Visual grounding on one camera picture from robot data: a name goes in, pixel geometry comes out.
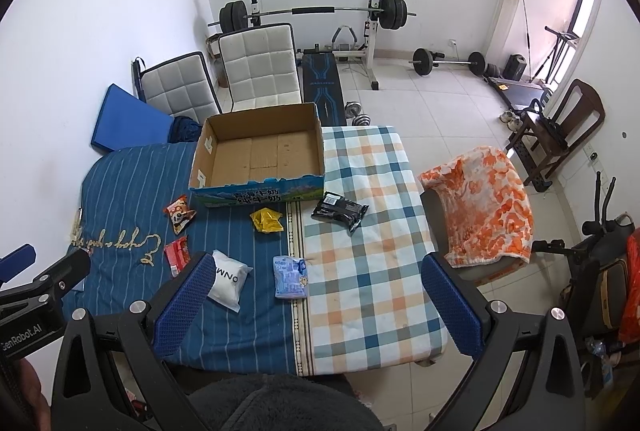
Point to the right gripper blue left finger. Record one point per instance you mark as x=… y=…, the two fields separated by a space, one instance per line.
x=176 y=304

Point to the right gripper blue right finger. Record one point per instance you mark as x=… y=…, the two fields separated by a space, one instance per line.
x=458 y=302

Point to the white pillow packet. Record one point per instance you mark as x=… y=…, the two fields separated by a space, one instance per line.
x=229 y=281

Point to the red snack packet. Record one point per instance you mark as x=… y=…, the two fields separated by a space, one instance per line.
x=177 y=255

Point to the orange dog snack packet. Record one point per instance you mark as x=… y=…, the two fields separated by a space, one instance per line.
x=180 y=214

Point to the light blue snack packet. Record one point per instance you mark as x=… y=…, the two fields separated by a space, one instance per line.
x=290 y=278

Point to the yellow snack packet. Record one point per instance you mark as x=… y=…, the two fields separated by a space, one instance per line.
x=267 y=221

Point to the black snack packet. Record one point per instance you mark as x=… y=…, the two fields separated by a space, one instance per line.
x=336 y=208

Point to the left hand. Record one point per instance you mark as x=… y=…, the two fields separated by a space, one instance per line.
x=32 y=390

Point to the plaid checkered tablecloth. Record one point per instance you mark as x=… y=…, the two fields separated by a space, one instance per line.
x=366 y=307

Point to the orange white floral blanket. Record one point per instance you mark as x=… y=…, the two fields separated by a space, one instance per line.
x=486 y=208

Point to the blue striped cloth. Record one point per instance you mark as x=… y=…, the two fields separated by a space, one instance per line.
x=125 y=228

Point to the black exercise bike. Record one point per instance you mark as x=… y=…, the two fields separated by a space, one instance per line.
x=595 y=298

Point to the grey chair under blanket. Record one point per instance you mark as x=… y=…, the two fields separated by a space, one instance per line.
x=479 y=274

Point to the dark blue knitted fabric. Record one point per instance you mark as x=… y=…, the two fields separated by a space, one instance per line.
x=184 y=130

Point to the open cardboard box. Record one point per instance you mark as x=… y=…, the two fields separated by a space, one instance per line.
x=258 y=156

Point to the blue foam mat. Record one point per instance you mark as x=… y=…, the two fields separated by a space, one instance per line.
x=124 y=121

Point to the black treadmill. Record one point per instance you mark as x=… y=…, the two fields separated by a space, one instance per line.
x=516 y=89

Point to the chrome dumbbells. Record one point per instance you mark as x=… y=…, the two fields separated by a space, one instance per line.
x=355 y=115

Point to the dark wooden chair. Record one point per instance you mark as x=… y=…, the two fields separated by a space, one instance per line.
x=543 y=143

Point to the floor barbell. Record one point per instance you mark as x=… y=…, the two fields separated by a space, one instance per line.
x=424 y=61

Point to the right white quilted chair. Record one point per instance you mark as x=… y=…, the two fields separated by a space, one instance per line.
x=260 y=65

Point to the black blue bench pad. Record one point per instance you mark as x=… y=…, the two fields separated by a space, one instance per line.
x=322 y=86

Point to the white weight bench rack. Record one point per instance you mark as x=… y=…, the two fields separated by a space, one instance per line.
x=365 y=51

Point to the barbell on rack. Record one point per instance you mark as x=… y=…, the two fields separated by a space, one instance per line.
x=390 y=14

